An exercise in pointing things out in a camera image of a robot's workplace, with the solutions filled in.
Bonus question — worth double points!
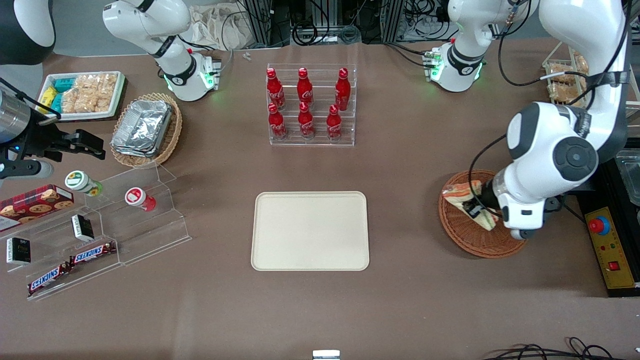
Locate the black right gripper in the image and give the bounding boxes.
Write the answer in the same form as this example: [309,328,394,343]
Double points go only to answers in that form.
[20,120,107,162]

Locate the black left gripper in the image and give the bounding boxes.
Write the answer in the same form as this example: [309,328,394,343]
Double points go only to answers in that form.
[464,179,502,221]

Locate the triangular sandwich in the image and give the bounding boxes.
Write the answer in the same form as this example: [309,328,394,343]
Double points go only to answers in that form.
[442,181,499,231]

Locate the white rectangular snack tray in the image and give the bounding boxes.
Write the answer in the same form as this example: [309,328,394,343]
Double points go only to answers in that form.
[37,71,126,122]

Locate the round brown wicker basket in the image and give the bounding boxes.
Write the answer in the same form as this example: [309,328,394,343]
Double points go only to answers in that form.
[438,170,529,259]

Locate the oval light wicker basket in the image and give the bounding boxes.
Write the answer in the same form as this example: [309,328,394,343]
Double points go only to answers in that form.
[110,92,183,168]

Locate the beige rectangular tray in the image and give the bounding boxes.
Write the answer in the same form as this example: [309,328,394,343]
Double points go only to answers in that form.
[251,191,370,272]

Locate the green lidded drink cup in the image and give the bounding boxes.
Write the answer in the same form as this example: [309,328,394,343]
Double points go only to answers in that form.
[65,170,104,197]

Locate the clear bags of rice crackers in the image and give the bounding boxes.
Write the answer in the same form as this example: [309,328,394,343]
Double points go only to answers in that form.
[61,73,119,114]

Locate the stacked aluminium foil containers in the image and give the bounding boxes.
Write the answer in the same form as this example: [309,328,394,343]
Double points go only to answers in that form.
[111,99,174,159]

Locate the red lidded drink cup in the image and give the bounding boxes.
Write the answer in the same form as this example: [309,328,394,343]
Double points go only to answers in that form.
[125,187,157,212]

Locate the small black box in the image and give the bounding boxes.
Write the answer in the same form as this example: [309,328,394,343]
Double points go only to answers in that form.
[71,214,95,242]
[6,237,32,265]

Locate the red cookie box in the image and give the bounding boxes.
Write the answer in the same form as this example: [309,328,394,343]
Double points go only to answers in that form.
[0,184,75,232]

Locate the clear acrylic stepped display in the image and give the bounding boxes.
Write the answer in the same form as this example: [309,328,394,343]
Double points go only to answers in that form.
[0,162,192,301]

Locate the snickers bar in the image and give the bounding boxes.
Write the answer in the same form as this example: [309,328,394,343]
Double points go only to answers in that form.
[69,241,117,266]
[27,263,73,296]

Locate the small bagged cracker snack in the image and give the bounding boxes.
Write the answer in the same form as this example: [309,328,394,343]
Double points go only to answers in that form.
[547,82,576,102]
[547,62,576,85]

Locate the black equipment base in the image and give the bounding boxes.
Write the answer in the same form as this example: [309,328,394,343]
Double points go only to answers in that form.
[575,155,640,299]

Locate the yellow emergency stop box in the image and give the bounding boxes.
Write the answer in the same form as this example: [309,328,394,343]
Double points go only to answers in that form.
[584,206,638,290]

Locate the clear plastic container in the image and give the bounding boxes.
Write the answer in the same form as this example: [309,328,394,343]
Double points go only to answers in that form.
[615,150,640,206]

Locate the red cola bottle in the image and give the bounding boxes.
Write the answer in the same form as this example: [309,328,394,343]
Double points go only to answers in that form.
[335,68,352,111]
[326,104,343,141]
[266,68,286,111]
[298,102,316,140]
[297,68,314,108]
[267,103,288,140]

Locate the beige cloth bag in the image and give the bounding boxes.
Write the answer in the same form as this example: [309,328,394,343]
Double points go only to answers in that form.
[186,4,252,51]

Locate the large bagged cracker snack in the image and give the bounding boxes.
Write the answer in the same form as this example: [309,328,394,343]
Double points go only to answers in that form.
[572,51,590,77]

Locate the clear acrylic bottle rack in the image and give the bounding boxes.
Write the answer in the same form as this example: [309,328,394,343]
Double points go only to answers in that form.
[266,63,358,147]

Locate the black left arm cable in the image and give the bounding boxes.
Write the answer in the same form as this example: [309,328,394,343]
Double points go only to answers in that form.
[468,0,632,222]

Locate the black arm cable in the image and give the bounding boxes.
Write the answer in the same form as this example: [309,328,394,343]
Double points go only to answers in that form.
[0,77,62,121]
[468,0,632,222]

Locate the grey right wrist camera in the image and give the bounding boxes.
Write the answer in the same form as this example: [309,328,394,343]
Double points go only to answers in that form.
[0,160,53,180]

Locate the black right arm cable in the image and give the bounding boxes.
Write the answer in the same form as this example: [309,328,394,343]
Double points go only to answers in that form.
[0,77,62,121]

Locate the black cable on table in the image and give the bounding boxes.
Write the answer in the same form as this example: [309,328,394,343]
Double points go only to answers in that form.
[559,196,586,222]

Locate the black floor cables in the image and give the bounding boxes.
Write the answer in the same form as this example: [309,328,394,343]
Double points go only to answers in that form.
[481,336,640,360]

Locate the black right base cable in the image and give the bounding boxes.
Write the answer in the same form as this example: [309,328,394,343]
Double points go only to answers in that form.
[177,34,237,78]

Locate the black left base cables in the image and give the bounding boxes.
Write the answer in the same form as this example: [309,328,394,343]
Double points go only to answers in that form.
[384,41,435,69]

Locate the aluminium frame post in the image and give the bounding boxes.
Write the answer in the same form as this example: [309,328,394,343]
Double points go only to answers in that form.
[382,0,405,44]
[244,0,274,49]

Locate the coiled black cable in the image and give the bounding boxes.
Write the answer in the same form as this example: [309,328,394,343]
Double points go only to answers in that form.
[292,22,332,47]

